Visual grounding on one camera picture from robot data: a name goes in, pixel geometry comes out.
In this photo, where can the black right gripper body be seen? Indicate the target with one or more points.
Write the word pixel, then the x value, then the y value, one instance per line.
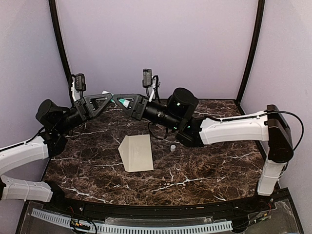
pixel 139 110

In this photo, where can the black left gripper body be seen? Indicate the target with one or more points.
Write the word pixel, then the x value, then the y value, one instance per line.
pixel 80 106

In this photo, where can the small glue bottle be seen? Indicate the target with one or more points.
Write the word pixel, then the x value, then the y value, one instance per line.
pixel 123 101

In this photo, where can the cream envelope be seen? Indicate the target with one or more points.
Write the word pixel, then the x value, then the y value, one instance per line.
pixel 136 153

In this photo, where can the grey glue bottle cap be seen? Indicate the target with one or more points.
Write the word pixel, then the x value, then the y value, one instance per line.
pixel 172 148

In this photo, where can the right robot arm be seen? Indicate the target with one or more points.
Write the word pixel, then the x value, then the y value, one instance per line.
pixel 177 115

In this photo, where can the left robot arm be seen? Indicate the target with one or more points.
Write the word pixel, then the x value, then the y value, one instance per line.
pixel 48 142

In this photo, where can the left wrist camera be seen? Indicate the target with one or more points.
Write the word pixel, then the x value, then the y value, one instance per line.
pixel 77 86

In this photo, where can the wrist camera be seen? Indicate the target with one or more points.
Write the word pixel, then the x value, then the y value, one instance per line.
pixel 151 84
pixel 77 86

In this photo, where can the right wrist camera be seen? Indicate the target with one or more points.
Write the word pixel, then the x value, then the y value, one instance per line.
pixel 151 84

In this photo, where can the black corner frame post left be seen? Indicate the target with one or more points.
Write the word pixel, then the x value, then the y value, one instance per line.
pixel 60 45

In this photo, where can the black corner frame post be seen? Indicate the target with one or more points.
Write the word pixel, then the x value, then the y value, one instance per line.
pixel 60 45
pixel 252 51

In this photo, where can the black front rail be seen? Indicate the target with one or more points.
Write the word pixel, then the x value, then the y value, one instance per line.
pixel 226 209

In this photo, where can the white slotted cable duct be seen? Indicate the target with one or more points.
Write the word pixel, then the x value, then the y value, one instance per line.
pixel 135 226

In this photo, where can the black corner frame post right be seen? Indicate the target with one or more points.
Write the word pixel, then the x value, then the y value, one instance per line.
pixel 252 51

